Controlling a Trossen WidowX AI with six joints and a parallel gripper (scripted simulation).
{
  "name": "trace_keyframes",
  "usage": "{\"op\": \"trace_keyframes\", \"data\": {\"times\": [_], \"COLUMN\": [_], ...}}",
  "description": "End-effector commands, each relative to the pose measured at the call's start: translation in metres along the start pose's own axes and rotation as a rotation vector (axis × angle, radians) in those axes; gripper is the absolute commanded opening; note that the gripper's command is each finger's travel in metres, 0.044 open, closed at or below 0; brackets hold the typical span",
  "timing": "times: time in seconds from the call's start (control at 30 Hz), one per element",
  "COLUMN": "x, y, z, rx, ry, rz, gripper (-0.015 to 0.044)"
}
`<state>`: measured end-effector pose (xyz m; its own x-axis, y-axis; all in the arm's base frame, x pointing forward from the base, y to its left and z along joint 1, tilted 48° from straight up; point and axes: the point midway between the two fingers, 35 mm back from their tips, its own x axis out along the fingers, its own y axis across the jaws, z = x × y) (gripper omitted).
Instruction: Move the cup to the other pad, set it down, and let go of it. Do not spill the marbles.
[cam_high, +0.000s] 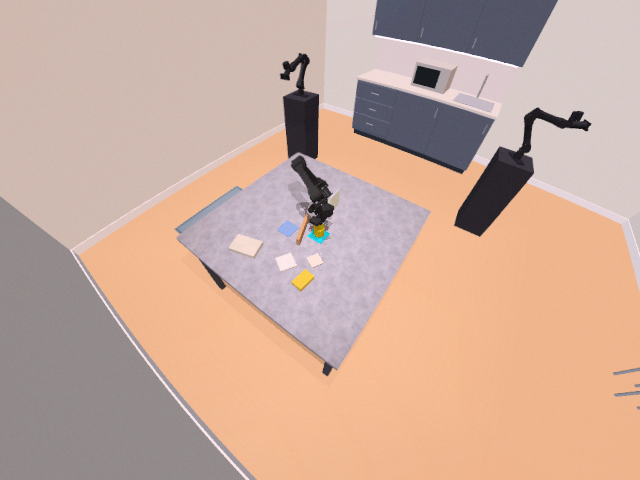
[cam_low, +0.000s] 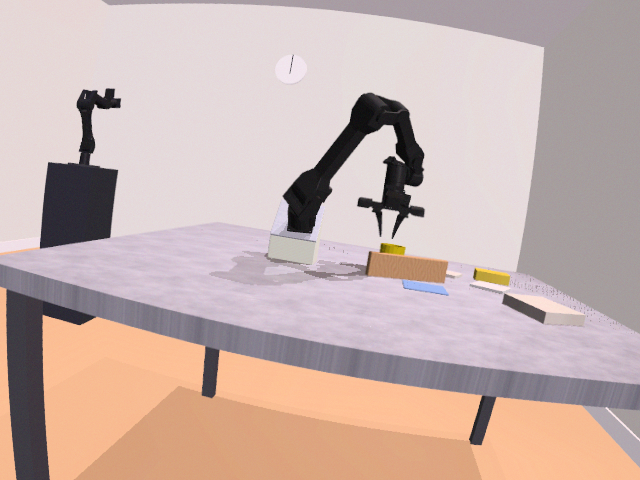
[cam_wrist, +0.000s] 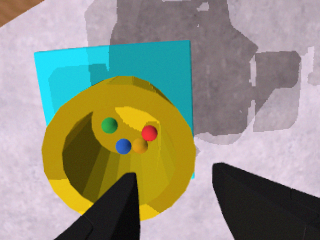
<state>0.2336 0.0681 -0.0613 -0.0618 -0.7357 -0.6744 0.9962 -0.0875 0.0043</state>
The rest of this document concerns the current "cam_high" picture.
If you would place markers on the yellow rectangular block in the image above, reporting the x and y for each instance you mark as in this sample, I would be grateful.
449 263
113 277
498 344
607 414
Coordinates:
303 280

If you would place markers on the small pale pink flat square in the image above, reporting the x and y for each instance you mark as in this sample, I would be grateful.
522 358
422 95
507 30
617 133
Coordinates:
314 260

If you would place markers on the yellow cup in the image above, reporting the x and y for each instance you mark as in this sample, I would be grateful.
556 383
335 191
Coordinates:
319 230

